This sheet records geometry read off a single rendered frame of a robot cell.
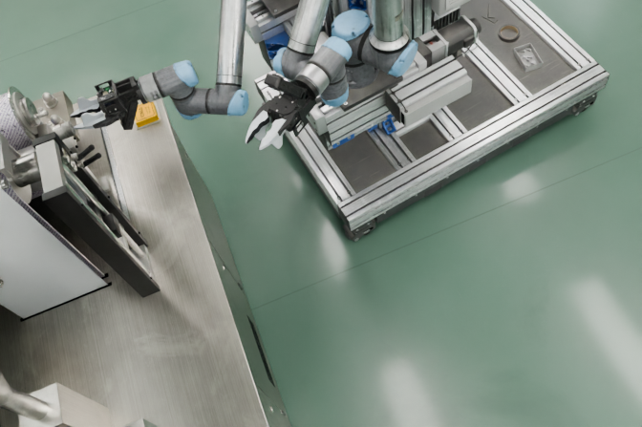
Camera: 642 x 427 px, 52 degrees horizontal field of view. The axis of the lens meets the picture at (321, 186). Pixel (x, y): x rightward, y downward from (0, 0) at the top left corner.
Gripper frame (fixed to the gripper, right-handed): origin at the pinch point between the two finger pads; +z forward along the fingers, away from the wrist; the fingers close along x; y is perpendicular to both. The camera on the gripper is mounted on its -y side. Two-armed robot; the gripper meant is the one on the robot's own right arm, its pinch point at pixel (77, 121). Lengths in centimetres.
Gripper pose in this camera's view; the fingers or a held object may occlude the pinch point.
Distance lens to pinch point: 195.6
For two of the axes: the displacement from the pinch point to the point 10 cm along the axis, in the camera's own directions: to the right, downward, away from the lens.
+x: 3.7, 7.9, -4.9
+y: -1.2, -4.8, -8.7
